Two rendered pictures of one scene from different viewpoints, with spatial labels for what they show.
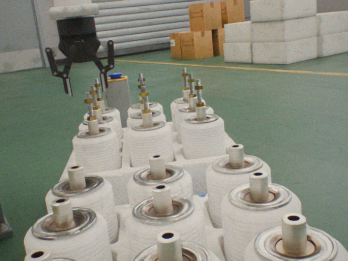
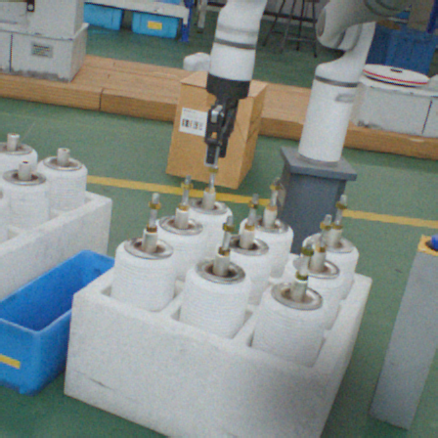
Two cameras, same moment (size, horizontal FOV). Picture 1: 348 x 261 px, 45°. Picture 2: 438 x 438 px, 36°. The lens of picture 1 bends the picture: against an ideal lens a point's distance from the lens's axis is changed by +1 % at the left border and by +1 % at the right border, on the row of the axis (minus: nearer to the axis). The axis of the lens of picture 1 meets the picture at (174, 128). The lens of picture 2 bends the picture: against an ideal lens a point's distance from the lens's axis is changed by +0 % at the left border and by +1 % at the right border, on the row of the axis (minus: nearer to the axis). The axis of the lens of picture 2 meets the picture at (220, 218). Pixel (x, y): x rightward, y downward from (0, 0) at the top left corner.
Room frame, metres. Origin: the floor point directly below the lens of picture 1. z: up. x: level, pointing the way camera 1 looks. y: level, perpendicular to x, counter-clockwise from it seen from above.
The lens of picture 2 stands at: (1.34, -0.88, 0.68)
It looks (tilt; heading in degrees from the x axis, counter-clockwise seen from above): 21 degrees down; 112
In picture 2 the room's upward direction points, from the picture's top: 10 degrees clockwise
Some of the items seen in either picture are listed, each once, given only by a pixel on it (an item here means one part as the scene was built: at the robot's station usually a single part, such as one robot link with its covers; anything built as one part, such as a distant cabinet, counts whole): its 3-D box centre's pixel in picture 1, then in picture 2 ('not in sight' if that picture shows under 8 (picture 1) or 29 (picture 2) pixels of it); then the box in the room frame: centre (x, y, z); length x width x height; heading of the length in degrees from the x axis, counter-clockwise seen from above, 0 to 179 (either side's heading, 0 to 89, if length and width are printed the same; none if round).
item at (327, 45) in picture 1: (318, 44); not in sight; (3.97, -1.41, 0.09); 0.39 x 0.39 x 0.18; 33
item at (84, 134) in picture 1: (93, 133); (207, 206); (0.89, 0.17, 0.25); 0.08 x 0.08 x 0.01
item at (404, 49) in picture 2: not in sight; (398, 52); (0.33, 4.76, 0.19); 0.50 x 0.41 x 0.37; 124
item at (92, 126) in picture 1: (93, 127); (208, 199); (0.89, 0.17, 0.26); 0.02 x 0.02 x 0.03
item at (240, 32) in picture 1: (253, 30); not in sight; (4.13, -0.85, 0.27); 0.39 x 0.39 x 0.18; 32
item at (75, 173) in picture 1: (76, 177); (63, 157); (0.58, 0.15, 0.26); 0.02 x 0.02 x 0.03
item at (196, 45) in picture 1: (196, 44); not in sight; (4.97, -0.36, 0.15); 0.30 x 0.24 x 0.30; 29
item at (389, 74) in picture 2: not in sight; (395, 75); (0.77, 2.36, 0.29); 0.30 x 0.30 x 0.06
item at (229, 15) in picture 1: (228, 13); not in sight; (5.24, -0.79, 0.45); 0.30 x 0.24 x 0.30; 27
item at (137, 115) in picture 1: (145, 115); (245, 245); (1.01, 0.07, 0.25); 0.08 x 0.08 x 0.01
